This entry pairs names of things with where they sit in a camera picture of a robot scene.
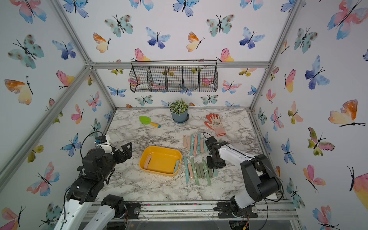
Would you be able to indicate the brownish pink folding knife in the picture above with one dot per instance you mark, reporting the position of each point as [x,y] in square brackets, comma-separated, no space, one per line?
[190,171]

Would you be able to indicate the pink folding knife long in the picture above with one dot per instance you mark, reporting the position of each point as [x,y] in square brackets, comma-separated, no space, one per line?
[202,146]

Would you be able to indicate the black wire wall basket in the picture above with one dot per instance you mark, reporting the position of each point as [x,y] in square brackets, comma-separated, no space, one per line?
[178,76]

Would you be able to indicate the red white garden glove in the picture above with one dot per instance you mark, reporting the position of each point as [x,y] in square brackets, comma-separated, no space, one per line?
[214,122]

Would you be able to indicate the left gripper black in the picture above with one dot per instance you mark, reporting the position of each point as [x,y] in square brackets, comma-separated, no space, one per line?
[128,154]

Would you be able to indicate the yellow storage box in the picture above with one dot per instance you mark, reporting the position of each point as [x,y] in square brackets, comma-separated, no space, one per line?
[163,160]

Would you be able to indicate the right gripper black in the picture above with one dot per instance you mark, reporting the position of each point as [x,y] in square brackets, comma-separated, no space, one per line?
[210,165]

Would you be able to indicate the pink folding fruit knife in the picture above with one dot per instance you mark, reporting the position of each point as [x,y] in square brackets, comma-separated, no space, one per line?
[184,141]

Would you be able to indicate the green yellow toy trowel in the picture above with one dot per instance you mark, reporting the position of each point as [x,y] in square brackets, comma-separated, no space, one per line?
[147,121]

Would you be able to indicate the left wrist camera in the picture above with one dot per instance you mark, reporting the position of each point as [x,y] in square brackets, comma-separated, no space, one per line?
[103,142]

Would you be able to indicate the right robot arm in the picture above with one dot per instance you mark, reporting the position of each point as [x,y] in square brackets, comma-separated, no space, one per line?
[259,178]

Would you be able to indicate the aluminium front rail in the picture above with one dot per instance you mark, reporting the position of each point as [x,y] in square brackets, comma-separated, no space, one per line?
[197,210]

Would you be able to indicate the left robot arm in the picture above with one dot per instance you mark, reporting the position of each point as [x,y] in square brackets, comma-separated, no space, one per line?
[80,198]

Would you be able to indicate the green ceramic knife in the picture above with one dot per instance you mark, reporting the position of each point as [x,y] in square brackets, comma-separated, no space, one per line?
[206,170]
[194,172]

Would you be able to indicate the small teal folding knife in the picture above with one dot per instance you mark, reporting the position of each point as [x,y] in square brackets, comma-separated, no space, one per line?
[176,166]

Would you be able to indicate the potted green plant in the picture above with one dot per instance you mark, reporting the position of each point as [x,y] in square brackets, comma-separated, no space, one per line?
[179,111]

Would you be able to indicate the pink ceramic knife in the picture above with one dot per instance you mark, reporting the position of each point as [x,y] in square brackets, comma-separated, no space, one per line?
[195,145]

